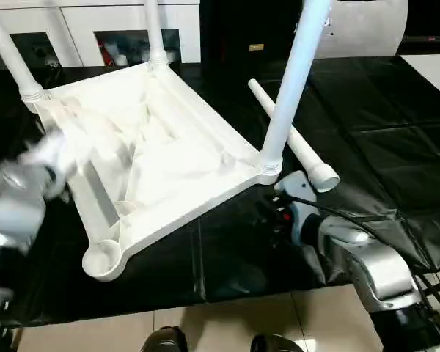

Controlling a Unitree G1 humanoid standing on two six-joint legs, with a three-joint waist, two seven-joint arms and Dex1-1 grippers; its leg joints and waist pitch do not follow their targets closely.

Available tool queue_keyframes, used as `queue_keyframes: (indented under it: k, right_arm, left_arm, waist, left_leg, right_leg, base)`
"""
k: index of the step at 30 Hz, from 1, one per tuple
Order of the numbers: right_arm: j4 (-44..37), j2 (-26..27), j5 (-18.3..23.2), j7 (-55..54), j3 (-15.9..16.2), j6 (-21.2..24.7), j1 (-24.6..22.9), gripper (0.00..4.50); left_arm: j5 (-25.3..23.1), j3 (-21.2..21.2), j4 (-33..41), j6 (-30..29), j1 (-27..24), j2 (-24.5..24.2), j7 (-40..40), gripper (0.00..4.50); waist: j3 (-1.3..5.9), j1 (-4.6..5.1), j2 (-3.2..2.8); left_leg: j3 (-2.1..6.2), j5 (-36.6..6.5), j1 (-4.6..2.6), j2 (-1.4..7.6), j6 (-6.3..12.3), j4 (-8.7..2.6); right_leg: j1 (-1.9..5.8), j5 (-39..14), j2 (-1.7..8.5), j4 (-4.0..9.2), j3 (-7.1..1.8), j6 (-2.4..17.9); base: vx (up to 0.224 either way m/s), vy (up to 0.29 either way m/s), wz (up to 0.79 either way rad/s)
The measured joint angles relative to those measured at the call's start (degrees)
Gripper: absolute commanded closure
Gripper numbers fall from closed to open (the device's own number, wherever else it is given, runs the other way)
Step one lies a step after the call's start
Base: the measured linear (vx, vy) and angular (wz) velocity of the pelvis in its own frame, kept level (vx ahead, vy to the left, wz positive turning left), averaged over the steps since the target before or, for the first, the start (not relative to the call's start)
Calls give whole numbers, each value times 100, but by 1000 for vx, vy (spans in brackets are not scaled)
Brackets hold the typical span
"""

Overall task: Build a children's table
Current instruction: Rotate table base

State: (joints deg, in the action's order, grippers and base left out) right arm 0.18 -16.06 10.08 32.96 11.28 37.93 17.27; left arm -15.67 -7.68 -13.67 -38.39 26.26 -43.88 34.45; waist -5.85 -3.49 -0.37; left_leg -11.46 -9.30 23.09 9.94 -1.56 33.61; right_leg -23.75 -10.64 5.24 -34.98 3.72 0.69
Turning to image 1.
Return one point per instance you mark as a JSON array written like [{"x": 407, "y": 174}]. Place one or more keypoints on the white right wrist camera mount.
[{"x": 297, "y": 187}]

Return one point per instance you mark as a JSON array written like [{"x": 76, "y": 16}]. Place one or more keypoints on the white plastic table leg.
[
  {"x": 11, "y": 55},
  {"x": 293, "y": 73},
  {"x": 315, "y": 165},
  {"x": 154, "y": 29}
]

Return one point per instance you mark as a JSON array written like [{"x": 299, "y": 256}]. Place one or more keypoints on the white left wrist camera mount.
[{"x": 47, "y": 150}]

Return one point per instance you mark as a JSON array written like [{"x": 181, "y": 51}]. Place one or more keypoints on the dark right robot foot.
[{"x": 275, "y": 344}]

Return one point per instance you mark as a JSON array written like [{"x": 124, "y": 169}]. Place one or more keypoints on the white flat board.
[{"x": 432, "y": 71}]

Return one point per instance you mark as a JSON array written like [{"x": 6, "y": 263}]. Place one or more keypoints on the black bar with red mark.
[{"x": 429, "y": 42}]

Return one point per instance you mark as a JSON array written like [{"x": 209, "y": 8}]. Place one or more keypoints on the white glass-door cabinet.
[{"x": 77, "y": 18}]

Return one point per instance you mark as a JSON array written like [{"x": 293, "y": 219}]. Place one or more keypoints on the white plastic table top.
[{"x": 150, "y": 146}]

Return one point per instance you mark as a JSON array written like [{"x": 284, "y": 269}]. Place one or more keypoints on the black work mat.
[{"x": 388, "y": 146}]

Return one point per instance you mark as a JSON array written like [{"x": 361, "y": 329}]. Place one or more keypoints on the grey cushion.
[{"x": 366, "y": 33}]

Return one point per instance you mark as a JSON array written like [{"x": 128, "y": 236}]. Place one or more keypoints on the black box with gold label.
[{"x": 234, "y": 22}]

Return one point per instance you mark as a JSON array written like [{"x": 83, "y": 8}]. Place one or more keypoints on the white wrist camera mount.
[
  {"x": 297, "y": 187},
  {"x": 47, "y": 150}
]

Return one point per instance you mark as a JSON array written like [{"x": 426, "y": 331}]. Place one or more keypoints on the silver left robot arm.
[{"x": 11, "y": 205}]

